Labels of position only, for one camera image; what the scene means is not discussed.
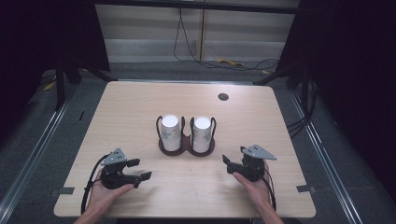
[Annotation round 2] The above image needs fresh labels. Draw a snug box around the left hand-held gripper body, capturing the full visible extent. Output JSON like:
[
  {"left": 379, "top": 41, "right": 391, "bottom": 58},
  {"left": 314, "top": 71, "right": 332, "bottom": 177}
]
[{"left": 98, "top": 147, "right": 142, "bottom": 190}]

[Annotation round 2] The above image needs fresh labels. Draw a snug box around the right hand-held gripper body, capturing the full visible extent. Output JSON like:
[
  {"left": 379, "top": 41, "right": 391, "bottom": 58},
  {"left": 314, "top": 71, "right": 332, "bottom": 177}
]
[{"left": 239, "top": 144, "right": 277, "bottom": 183}]

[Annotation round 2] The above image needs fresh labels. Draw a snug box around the white paper cup stack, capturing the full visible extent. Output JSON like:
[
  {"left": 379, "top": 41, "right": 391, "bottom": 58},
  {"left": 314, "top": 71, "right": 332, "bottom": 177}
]
[
  {"left": 160, "top": 114, "right": 182, "bottom": 153},
  {"left": 191, "top": 116, "right": 213, "bottom": 154}
]

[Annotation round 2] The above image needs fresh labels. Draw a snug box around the dark brown double cup holder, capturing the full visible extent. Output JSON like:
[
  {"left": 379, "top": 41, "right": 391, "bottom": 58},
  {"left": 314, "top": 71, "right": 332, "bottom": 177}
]
[{"left": 155, "top": 115, "right": 218, "bottom": 158}]

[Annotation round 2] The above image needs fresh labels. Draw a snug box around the person's right hand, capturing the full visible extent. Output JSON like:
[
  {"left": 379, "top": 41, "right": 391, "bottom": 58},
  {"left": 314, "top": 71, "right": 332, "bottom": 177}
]
[{"left": 232, "top": 161, "right": 275, "bottom": 210}]

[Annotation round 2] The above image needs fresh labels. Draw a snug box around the person's left hand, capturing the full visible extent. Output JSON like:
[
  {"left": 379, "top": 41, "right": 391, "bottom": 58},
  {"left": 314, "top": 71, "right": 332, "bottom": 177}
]
[{"left": 89, "top": 169, "right": 134, "bottom": 217}]

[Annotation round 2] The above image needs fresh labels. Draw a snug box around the grey tape strip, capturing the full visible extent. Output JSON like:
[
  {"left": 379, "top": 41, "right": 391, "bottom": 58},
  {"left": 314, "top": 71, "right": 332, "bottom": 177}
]
[
  {"left": 50, "top": 187, "right": 76, "bottom": 197},
  {"left": 295, "top": 184, "right": 317, "bottom": 193}
]

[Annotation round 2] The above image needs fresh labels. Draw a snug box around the black stand leg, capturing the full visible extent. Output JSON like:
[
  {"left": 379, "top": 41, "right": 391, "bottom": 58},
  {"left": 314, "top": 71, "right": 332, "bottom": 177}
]
[
  {"left": 252, "top": 62, "right": 302, "bottom": 87},
  {"left": 54, "top": 57, "right": 82, "bottom": 112}
]

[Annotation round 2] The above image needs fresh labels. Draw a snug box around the thin vertical window pole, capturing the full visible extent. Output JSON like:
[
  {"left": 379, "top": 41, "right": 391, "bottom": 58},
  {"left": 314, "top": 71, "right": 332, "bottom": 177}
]
[{"left": 199, "top": 8, "right": 206, "bottom": 62}]

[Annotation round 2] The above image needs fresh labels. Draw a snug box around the black curtain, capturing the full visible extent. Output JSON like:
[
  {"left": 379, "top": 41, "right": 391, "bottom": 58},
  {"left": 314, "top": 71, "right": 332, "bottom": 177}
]
[
  {"left": 275, "top": 0, "right": 396, "bottom": 200},
  {"left": 0, "top": 0, "right": 111, "bottom": 147}
]

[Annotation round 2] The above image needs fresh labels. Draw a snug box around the black overhead bar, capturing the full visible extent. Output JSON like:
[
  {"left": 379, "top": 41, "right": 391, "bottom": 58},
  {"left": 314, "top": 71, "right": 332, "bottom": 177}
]
[{"left": 92, "top": 0, "right": 301, "bottom": 15}]

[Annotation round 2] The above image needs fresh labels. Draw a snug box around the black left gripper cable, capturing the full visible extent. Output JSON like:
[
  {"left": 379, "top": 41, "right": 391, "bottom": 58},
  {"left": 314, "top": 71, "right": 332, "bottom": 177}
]
[{"left": 79, "top": 153, "right": 111, "bottom": 216}]

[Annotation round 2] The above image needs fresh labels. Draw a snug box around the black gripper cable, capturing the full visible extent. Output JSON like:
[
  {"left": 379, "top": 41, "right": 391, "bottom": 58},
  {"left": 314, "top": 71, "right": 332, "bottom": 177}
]
[
  {"left": 261, "top": 169, "right": 278, "bottom": 212},
  {"left": 79, "top": 153, "right": 111, "bottom": 216}
]

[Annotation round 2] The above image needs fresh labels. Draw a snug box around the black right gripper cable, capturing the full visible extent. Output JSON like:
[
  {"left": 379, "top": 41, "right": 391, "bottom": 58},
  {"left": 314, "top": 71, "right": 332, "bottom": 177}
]
[{"left": 261, "top": 169, "right": 278, "bottom": 212}]

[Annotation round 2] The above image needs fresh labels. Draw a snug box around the black floor cable bundle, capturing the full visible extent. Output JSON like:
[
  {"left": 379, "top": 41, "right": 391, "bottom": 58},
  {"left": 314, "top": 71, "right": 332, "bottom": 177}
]
[{"left": 286, "top": 77, "right": 319, "bottom": 139}]

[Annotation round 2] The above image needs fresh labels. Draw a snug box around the metal floor rail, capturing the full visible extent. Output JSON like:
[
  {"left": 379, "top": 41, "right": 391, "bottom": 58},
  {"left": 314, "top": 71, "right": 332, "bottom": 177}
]
[
  {"left": 289, "top": 89, "right": 364, "bottom": 224},
  {"left": 0, "top": 83, "right": 80, "bottom": 220}
]

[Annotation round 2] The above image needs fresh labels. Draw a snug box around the black hanging cable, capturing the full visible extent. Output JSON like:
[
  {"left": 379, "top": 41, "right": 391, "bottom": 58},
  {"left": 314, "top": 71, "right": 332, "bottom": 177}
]
[{"left": 173, "top": 7, "right": 281, "bottom": 73}]

